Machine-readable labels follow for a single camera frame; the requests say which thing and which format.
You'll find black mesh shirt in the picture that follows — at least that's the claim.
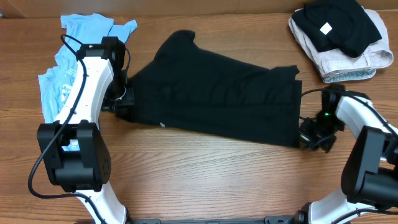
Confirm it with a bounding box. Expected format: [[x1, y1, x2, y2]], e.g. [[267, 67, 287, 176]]
[[120, 30, 302, 147]]

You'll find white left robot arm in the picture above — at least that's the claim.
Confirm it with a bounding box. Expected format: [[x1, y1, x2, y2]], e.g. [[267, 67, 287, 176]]
[[27, 37, 134, 223]]

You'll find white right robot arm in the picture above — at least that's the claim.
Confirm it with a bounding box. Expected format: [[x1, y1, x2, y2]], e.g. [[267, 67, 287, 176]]
[[288, 84, 397, 223]]

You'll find folded light blue garment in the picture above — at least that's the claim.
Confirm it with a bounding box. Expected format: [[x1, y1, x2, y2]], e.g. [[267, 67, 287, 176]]
[[321, 69, 376, 83]]

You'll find light blue crumpled shirt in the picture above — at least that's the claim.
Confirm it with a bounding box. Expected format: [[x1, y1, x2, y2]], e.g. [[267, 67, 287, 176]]
[[37, 13, 138, 152]]

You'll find folded beige garment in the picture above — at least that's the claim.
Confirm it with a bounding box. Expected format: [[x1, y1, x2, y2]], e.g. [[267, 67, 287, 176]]
[[289, 9, 394, 76]]

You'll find folded black shirt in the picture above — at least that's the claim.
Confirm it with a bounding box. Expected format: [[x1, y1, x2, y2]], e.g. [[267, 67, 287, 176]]
[[292, 0, 382, 58]]

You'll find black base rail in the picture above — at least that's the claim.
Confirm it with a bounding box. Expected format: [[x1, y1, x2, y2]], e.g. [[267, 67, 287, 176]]
[[126, 215, 294, 224]]

